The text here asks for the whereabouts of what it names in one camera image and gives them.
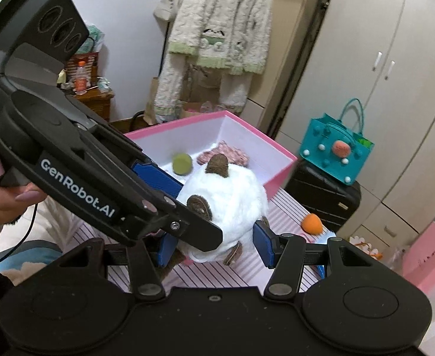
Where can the white tote bag hanging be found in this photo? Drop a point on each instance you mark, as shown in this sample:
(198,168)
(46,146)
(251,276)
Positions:
(166,10)

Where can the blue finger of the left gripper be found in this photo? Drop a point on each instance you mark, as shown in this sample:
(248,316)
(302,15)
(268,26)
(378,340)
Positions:
(186,225)
(158,179)

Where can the teal felt handbag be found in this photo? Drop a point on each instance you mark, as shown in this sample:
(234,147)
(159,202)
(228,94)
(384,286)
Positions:
(336,149)

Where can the black suitcase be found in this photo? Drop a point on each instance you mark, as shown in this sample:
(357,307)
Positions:
(321,194)

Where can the white knitted pajama jacket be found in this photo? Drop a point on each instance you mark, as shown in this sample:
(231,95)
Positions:
(233,35)

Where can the beige wooden wardrobe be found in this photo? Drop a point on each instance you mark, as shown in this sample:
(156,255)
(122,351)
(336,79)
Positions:
(370,61)

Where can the orange plush ball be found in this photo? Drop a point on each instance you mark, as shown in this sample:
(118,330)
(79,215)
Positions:
(312,225)

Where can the pink paper bag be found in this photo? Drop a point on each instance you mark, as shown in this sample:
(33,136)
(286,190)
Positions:
(419,261)

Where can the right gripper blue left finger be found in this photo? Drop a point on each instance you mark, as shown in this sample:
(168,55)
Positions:
(166,247)

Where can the pink floral scrunchie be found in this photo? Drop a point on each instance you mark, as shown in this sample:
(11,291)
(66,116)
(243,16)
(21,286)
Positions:
(234,155)

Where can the pink cardboard box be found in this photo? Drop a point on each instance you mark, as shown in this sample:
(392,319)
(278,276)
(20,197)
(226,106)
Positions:
(270,162)

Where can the orange drink bottle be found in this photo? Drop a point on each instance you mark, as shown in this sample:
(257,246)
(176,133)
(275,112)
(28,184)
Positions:
(81,79)

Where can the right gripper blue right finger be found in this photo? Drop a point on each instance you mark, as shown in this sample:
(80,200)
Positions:
(267,243)

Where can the white brown plush toy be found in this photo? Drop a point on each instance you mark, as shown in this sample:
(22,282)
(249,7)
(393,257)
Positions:
(232,198)

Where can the green plush ball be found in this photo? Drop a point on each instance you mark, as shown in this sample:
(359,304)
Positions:
(182,164)

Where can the wooden side cabinet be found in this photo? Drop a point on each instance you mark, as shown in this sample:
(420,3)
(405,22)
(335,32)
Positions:
(94,100)

